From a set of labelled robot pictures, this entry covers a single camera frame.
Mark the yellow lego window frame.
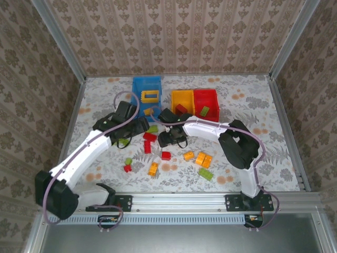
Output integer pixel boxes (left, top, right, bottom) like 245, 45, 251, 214
141, 90, 161, 104

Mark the yellow plastic bin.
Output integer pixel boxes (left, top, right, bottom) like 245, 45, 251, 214
171, 90, 195, 116

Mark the long orange lego brick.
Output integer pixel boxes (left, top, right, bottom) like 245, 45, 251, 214
147, 162, 160, 177

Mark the blue plastic bin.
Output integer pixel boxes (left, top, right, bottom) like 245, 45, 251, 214
131, 75, 163, 123

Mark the red plastic bin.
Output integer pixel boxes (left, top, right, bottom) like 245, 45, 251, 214
193, 89, 221, 122

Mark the floral patterned table cover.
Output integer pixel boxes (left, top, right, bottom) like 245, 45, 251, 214
56, 75, 308, 193

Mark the black connector with orange plug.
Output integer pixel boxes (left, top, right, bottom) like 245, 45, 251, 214
97, 215, 122, 229
244, 213, 264, 229

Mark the grey metal sheet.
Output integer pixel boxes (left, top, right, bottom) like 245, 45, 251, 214
39, 213, 324, 253

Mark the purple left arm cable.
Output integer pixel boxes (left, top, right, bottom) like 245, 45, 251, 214
42, 91, 140, 232

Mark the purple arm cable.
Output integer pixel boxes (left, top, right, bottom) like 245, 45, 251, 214
150, 105, 280, 232
42, 91, 140, 232

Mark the black left wrist cable loop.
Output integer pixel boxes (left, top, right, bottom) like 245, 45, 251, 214
115, 138, 130, 150

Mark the aluminium table side rail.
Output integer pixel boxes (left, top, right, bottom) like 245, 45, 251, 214
56, 78, 86, 172
267, 75, 312, 192

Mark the aluminium mounting rail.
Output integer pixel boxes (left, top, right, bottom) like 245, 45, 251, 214
39, 191, 322, 212

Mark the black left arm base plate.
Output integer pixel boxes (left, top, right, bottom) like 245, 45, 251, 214
85, 194, 132, 212

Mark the slotted grey cable duct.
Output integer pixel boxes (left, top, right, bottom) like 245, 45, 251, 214
48, 213, 245, 225

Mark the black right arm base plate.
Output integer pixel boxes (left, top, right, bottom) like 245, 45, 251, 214
225, 194, 274, 212

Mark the aluminium frame post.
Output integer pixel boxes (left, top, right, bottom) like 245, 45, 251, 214
31, 0, 86, 82
270, 0, 321, 80

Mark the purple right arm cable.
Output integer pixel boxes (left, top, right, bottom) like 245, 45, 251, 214
150, 105, 280, 232

